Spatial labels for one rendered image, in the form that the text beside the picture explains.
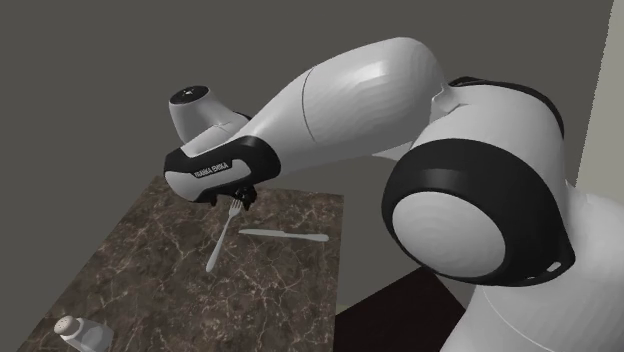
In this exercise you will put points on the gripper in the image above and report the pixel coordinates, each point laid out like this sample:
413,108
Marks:
245,193

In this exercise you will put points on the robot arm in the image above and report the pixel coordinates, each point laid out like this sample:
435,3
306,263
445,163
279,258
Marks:
370,102

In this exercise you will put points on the silver fork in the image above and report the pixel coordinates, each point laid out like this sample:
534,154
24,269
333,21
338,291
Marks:
222,239

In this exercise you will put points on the silver table knife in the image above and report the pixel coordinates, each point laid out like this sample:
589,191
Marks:
285,235

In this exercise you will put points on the glass salt shaker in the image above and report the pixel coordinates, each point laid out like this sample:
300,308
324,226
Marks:
84,334

